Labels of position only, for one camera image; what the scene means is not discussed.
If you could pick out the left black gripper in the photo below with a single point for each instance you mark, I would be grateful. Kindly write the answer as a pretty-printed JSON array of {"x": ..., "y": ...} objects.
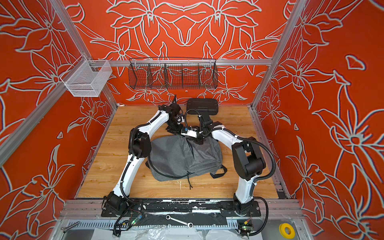
[{"x": 177, "y": 131}]

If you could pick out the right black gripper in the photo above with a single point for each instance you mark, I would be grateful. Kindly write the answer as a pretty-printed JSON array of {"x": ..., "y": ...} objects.
[{"x": 199, "y": 141}]

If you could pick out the grey student backpack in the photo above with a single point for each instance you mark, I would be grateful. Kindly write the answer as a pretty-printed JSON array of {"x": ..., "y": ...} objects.
[{"x": 178, "y": 157}]

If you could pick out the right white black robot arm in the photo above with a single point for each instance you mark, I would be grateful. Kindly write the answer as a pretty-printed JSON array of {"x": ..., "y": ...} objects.
[{"x": 253, "y": 161}]

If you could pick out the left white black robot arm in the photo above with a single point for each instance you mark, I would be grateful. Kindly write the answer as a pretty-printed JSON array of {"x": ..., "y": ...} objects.
[{"x": 140, "y": 148}]

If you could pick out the black hard case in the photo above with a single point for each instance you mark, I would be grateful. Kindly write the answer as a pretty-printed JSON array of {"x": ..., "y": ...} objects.
[{"x": 203, "y": 105}]

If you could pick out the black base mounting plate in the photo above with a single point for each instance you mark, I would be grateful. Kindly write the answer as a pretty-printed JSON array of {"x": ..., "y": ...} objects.
[{"x": 180, "y": 208}]

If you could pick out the silver combination wrench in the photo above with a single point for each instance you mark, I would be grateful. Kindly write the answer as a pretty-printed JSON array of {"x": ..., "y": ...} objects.
[{"x": 188, "y": 224}]

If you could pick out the yellow tape roll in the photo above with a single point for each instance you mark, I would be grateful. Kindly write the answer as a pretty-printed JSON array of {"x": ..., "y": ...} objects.
[{"x": 287, "y": 231}]

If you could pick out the black wire wall basket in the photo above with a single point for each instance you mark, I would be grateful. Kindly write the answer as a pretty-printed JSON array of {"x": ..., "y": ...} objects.
[{"x": 173, "y": 74}]

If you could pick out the white wire wall basket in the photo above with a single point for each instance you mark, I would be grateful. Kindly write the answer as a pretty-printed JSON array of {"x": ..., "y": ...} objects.
[{"x": 84, "y": 80}]

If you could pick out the grey bolt on frame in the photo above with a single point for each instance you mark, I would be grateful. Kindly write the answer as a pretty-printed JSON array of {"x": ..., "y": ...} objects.
[{"x": 66, "y": 229}]

